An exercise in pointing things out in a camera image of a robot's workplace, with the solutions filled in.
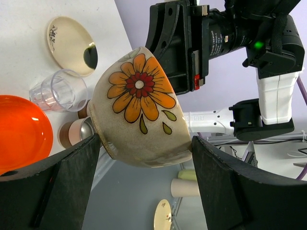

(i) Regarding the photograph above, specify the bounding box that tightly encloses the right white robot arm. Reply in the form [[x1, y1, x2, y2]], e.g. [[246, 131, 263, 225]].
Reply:
[[145, 0, 305, 141]]

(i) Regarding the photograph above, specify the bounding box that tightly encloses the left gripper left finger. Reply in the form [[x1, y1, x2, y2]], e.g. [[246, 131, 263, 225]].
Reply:
[[0, 134, 100, 230]]

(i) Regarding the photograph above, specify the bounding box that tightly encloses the clear plastic cup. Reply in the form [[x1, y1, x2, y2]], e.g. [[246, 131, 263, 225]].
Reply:
[[29, 69, 89, 112]]

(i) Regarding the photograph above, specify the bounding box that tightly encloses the left steel cup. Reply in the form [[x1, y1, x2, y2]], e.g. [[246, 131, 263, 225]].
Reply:
[[58, 116, 94, 149]]

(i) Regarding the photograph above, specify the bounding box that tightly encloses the beige plate with black spot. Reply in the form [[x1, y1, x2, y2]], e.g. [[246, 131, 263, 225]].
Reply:
[[47, 16, 98, 77]]

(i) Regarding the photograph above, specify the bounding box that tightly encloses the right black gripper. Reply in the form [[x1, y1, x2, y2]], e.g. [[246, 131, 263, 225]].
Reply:
[[145, 0, 305, 95]]

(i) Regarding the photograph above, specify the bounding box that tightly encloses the floral ceramic bowl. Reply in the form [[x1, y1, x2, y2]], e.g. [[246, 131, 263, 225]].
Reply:
[[87, 46, 192, 168]]

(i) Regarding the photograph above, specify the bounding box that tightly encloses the beige cylinder below table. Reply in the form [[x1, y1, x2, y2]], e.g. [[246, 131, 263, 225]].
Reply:
[[170, 178, 200, 197]]

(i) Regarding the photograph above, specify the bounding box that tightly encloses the orange plastic plate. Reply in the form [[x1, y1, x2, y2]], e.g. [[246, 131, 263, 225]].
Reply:
[[0, 95, 53, 174]]

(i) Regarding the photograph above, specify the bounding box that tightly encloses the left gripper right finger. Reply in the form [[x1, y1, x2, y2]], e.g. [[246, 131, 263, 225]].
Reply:
[[192, 136, 307, 230]]

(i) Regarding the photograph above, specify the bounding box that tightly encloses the small beige plate below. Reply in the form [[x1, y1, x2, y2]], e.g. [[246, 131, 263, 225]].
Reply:
[[153, 199, 172, 230]]

